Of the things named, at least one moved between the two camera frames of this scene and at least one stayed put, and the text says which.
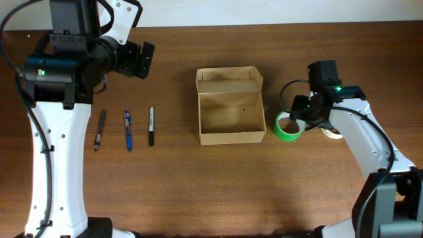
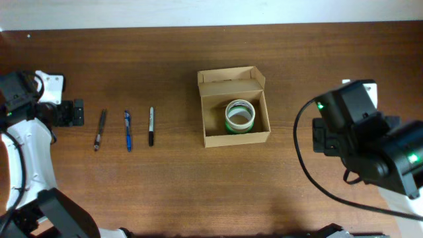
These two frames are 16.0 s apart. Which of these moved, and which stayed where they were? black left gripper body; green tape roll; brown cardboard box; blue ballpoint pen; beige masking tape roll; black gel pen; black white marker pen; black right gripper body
Moved: black left gripper body; black right gripper body; beige masking tape roll; green tape roll
Stayed: brown cardboard box; blue ballpoint pen; black white marker pen; black gel pen
